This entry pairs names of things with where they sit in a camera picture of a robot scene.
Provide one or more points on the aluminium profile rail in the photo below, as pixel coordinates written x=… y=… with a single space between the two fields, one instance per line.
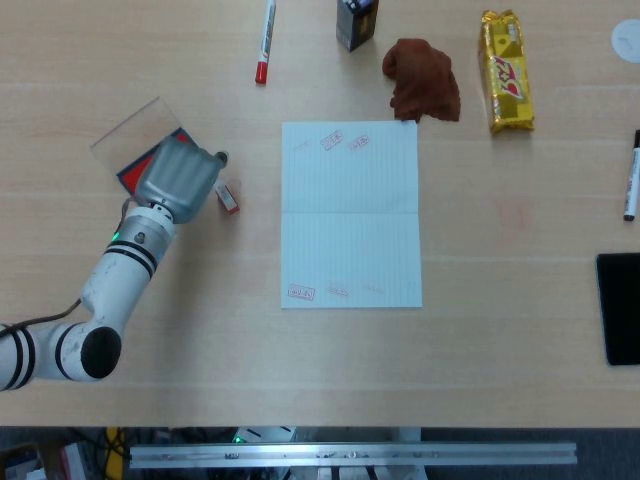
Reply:
x=350 y=455

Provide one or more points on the white device under table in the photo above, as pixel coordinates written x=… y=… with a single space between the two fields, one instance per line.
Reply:
x=262 y=434

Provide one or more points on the red ink pad clear lid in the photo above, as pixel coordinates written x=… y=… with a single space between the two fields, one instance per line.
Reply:
x=132 y=135

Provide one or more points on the light blue lined paper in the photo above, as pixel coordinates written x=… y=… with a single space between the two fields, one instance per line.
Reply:
x=350 y=215

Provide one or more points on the black whiteboard marker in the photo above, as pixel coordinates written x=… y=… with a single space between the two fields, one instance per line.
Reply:
x=632 y=180

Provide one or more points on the small white red stamp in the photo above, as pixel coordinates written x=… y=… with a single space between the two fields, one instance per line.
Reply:
x=228 y=200

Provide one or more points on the white round grommet cover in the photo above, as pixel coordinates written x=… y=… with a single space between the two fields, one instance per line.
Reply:
x=627 y=40

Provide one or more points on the red whiteboard marker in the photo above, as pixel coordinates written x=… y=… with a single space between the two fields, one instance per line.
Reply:
x=265 y=40

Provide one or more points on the black carton box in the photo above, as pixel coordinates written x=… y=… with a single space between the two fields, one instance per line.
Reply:
x=355 y=25

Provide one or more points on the brown crumpled cloth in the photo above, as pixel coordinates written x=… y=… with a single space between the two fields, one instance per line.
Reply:
x=422 y=80

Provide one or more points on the gold snack package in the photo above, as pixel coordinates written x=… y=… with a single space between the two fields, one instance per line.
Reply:
x=507 y=75

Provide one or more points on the black smartphone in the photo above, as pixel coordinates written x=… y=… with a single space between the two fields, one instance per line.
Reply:
x=620 y=310

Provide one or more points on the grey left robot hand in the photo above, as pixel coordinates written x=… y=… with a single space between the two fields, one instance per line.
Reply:
x=177 y=182

